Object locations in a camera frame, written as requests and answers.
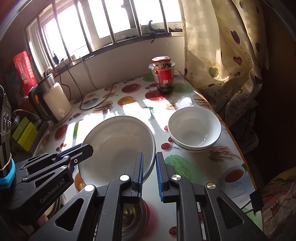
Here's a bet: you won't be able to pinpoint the white shallow dish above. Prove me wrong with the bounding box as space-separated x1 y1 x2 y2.
78 115 156 187

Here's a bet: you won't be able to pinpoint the black binder clip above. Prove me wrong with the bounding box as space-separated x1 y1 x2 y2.
241 189 264 214

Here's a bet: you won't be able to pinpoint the black white patterned tray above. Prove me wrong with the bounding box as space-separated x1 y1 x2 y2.
29 121 50 154

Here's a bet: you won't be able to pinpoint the clear plastic tub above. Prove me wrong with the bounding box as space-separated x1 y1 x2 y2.
149 62 175 83

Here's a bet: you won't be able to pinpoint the grey oval device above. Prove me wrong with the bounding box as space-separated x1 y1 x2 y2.
11 115 20 131

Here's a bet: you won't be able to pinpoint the dark green box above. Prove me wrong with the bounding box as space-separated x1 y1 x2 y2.
12 117 29 141

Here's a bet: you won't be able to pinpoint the stainless steel bowl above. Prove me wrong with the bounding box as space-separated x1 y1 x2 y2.
121 200 149 240

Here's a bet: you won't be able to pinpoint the black kettle power cable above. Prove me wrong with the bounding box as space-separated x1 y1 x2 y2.
58 58 118 111

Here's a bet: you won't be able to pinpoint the red chili sauce jar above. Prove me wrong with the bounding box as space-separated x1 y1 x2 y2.
152 56 173 94

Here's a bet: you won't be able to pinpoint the heart patterned curtain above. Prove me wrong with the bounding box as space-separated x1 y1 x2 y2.
180 1 268 126

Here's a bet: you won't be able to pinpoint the white bowl with blue stripe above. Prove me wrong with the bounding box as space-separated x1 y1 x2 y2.
168 106 222 145

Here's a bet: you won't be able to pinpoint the lime yellow box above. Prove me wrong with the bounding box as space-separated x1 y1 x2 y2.
17 123 38 151

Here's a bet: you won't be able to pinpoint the window metal bars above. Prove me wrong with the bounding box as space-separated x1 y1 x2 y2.
26 1 183 74

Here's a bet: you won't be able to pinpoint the red paper package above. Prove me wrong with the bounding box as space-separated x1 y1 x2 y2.
14 51 37 95

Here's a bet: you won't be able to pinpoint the white cable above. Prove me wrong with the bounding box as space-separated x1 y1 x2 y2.
79 56 99 91

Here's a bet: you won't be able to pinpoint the white electric kettle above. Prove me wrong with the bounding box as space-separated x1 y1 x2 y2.
28 74 73 125

